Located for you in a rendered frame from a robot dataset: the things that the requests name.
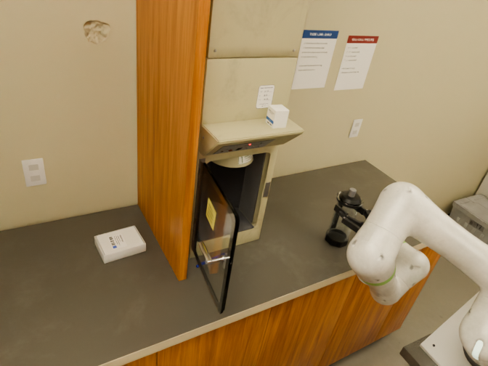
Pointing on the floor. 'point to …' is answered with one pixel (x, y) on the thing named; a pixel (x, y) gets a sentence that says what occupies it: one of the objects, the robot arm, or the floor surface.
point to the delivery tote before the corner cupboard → (472, 215)
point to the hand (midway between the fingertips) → (348, 208)
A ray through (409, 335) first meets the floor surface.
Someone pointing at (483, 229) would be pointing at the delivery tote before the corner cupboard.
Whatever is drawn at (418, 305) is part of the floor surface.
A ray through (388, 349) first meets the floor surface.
